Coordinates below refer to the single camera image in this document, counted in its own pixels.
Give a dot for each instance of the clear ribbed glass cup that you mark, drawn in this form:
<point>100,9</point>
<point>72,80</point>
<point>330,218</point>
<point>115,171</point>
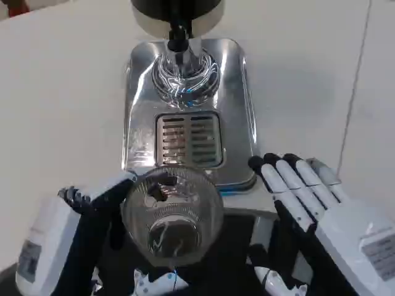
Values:
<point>172,216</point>

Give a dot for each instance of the red object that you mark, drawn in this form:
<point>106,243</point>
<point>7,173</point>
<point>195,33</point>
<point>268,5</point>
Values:
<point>18,7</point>

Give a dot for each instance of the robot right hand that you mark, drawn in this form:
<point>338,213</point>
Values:
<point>336,234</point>

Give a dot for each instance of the steel drip tray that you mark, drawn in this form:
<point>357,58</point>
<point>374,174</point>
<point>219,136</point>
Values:
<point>234,123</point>

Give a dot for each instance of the slotted steel tray grid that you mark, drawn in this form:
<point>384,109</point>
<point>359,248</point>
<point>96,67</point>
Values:
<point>188,138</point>

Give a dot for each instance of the drink dispenser with steel pedestal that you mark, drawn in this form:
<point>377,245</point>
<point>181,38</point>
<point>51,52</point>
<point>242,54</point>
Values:
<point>160,15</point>

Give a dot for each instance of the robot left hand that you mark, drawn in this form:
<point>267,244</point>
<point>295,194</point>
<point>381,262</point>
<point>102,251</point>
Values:
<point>66,234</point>

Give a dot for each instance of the black dispenser tap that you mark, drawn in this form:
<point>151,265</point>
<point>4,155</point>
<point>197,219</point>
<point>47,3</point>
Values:
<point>179,37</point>

